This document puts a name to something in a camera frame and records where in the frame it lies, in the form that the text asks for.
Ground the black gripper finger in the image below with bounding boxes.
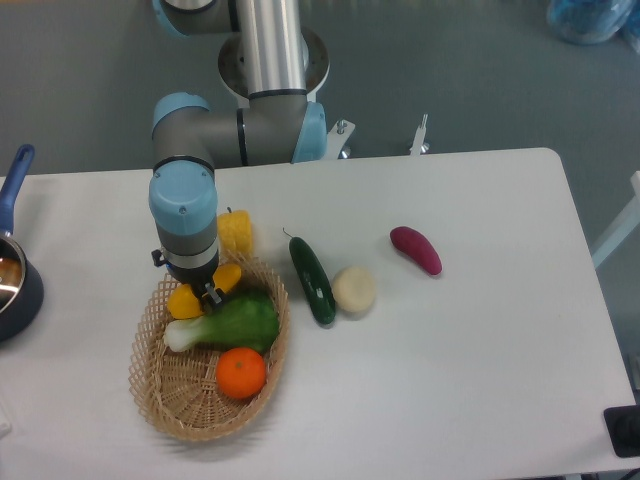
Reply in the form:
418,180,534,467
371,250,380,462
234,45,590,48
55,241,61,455
201,282,225,311

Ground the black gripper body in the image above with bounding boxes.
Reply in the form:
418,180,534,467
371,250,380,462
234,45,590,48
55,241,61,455
151,249,219,300

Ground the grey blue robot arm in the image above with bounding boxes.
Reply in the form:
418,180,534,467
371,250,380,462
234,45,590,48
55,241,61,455
148,1,327,310

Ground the woven wicker basket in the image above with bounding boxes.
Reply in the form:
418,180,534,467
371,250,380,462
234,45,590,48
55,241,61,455
129,254,290,442

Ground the green bok choy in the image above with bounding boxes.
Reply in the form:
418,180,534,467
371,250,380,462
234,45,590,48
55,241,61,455
164,291,279,354

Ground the yellow corn cob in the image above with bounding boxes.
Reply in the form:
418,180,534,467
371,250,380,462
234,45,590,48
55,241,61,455
217,208,254,258

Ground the orange fruit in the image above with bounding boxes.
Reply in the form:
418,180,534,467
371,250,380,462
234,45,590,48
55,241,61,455
215,347,266,400

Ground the dark green cucumber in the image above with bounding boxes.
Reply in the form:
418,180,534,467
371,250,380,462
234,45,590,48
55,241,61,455
283,230,337,327

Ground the purple sweet potato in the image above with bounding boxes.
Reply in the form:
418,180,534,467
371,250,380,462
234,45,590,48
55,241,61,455
389,226,443,276

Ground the black device at edge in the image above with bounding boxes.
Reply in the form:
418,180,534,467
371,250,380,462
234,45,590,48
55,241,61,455
603,405,640,458

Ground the blue plastic bag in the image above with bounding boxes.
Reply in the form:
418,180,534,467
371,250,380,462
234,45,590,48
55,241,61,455
546,1,639,54

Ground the blue handled saucepan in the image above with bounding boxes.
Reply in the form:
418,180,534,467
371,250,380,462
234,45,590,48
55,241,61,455
1,144,44,342

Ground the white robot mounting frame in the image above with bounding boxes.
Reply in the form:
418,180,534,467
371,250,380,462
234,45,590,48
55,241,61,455
322,113,431,160

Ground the white frame at right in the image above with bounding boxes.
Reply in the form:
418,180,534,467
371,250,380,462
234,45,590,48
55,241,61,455
591,171,639,269

